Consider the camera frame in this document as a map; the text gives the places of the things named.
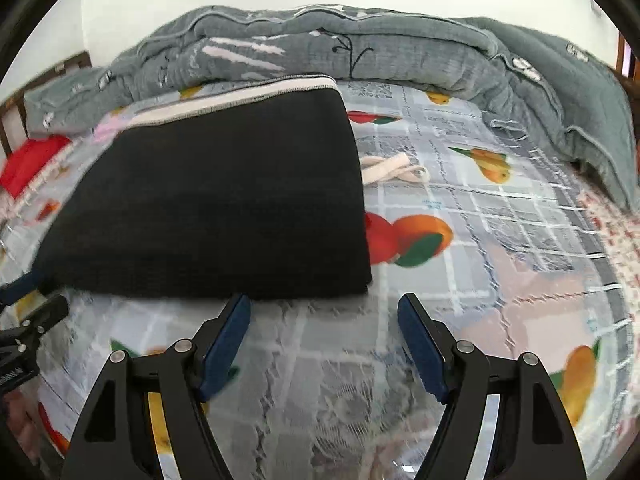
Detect fruit print checked bed sheet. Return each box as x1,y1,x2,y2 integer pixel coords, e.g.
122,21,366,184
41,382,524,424
0,77,631,480

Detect floral bed sheet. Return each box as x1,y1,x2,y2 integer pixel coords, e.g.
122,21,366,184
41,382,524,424
582,180,640,341

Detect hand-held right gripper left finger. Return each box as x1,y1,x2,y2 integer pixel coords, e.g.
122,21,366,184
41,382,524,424
60,294,252,480

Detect grey quilt with flower print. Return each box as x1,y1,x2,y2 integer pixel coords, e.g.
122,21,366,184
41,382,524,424
24,4,638,211

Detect brown wooden frame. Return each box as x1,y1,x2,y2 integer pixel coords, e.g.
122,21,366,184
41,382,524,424
616,30,640,82

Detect black pants with white stripes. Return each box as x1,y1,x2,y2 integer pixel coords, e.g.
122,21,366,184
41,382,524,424
31,74,431,297

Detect dark wooden headboard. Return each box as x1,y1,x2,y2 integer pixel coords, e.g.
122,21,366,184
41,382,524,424
0,50,93,156

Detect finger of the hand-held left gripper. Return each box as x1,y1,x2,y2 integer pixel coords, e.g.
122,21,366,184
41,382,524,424
0,270,45,307
14,294,69,342

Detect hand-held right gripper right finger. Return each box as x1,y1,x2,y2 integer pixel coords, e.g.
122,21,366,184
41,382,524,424
397,292,587,480

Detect red pillow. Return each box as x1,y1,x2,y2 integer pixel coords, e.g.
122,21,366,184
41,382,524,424
0,137,71,198

